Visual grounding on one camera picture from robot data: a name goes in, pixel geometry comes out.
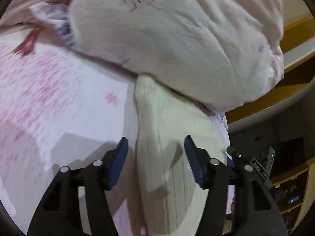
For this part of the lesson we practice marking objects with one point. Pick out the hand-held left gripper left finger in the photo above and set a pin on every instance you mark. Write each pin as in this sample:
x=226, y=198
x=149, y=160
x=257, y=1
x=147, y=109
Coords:
x=118, y=164

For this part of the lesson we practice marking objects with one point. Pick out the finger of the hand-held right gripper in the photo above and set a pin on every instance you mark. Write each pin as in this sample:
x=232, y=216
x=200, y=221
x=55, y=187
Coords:
x=237, y=155

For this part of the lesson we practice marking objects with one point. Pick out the pink floral bed sheet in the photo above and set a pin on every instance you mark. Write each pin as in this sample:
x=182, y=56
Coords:
x=61, y=91

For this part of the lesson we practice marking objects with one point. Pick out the large pink floral pillow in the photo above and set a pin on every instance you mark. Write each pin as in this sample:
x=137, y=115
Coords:
x=172, y=41

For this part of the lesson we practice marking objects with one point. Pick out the wooden shelf unit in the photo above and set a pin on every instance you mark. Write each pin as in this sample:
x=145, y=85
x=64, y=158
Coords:
x=302, y=172

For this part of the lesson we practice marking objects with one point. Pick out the wooden headboard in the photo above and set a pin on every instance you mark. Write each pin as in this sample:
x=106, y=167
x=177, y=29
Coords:
x=283, y=83

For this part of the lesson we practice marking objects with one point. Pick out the small pink floral pillow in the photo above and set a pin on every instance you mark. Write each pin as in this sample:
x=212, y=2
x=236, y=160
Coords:
x=29, y=0

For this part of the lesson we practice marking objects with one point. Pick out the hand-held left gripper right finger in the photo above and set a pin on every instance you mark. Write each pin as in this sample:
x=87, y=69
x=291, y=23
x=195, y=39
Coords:
x=195, y=167

